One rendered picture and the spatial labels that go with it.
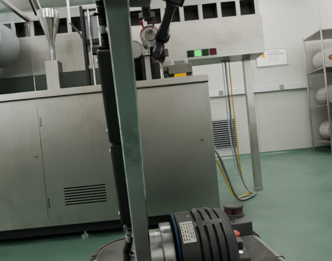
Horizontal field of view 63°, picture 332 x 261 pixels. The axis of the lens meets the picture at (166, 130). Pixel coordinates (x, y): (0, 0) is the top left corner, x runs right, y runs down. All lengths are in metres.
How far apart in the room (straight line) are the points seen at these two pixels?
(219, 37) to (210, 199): 1.31
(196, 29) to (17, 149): 1.57
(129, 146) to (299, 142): 4.71
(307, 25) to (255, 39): 3.01
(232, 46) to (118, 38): 2.02
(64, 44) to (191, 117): 1.29
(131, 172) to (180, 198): 1.23
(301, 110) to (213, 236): 4.57
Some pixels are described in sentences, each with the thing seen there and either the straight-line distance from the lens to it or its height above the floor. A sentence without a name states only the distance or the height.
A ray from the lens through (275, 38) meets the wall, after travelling 5.10.
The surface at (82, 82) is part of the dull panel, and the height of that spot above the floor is 1.05.
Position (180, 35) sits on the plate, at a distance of 2.33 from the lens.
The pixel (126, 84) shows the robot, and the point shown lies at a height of 0.67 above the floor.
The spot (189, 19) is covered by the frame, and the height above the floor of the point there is 1.49.
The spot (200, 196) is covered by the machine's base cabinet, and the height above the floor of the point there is 0.19.
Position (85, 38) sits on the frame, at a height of 1.23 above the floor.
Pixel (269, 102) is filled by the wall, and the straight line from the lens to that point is 4.87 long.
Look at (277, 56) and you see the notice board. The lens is 5.02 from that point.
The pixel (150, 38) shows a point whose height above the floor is 1.23.
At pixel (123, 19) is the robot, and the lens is 0.37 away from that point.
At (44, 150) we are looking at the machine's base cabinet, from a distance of 1.77.
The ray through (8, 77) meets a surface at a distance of 2.14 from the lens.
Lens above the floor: 0.61
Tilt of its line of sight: level
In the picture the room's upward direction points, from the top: 6 degrees counter-clockwise
